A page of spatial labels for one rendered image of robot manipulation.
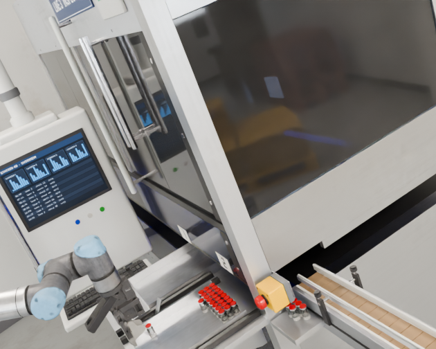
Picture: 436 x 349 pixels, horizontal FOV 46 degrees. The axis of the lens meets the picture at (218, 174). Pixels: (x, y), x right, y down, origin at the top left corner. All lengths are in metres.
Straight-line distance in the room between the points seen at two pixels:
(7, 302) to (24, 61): 3.09
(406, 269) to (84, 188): 1.36
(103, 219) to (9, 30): 2.26
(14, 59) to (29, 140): 2.07
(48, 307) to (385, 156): 1.11
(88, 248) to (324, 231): 0.72
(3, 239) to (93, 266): 2.91
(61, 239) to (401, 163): 1.45
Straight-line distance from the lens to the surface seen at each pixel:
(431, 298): 2.09
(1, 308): 1.41
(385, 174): 1.76
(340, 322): 1.49
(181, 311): 1.84
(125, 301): 1.53
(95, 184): 2.34
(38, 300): 1.34
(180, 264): 2.12
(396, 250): 1.88
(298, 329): 1.57
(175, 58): 1.33
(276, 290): 1.49
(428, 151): 1.89
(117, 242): 2.44
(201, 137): 1.36
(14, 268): 4.39
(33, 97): 4.31
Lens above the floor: 1.87
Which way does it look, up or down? 20 degrees down
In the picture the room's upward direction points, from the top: 22 degrees counter-clockwise
